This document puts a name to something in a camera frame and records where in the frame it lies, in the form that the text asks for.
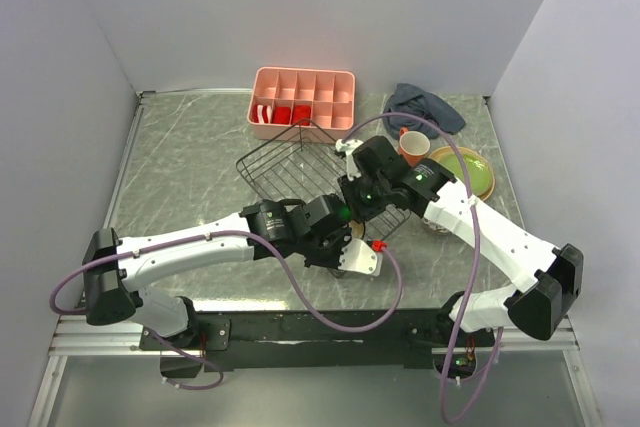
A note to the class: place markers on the black bowl gold rim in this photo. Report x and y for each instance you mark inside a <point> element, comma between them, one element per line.
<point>358,229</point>

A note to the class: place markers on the clear glass plate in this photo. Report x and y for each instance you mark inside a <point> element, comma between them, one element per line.
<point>477,174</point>

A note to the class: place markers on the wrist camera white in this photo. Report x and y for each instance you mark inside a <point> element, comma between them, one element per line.
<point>346,148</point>
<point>359,257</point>

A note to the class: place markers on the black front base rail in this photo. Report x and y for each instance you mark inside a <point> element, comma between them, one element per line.
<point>280,339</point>

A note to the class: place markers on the red roll right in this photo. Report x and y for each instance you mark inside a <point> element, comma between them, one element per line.
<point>301,115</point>

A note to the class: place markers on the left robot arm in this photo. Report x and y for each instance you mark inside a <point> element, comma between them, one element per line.
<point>121,271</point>

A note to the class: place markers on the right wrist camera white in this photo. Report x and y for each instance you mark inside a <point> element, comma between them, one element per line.
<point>346,148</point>

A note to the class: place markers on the grey crumpled cloth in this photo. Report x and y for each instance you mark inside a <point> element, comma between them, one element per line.
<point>410,99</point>

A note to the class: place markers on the orange mug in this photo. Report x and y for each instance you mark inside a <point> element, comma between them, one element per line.
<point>413,146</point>

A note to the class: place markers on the tan wooden plate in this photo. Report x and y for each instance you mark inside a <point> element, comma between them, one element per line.
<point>480,171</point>

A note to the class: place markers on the pink compartment organizer box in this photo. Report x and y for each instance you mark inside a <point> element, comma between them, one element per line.
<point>330,93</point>

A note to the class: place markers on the pink patterned bowl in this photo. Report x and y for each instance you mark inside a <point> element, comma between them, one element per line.
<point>435,227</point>

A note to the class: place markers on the black wire dish rack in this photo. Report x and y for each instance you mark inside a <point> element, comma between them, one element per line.
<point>292,172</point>

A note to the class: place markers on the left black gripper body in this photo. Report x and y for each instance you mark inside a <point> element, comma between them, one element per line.
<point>325,252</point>

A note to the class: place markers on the red white striped roll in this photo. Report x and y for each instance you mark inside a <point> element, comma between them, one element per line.
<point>262,113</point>

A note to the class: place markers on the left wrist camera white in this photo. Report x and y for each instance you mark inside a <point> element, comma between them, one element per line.
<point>359,257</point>

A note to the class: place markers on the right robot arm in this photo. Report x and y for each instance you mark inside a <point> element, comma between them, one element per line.
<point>545,280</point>

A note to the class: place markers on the red roll middle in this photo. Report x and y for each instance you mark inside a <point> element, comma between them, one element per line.
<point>282,115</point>

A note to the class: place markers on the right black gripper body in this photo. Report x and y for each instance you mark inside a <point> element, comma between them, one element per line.
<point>367,196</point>

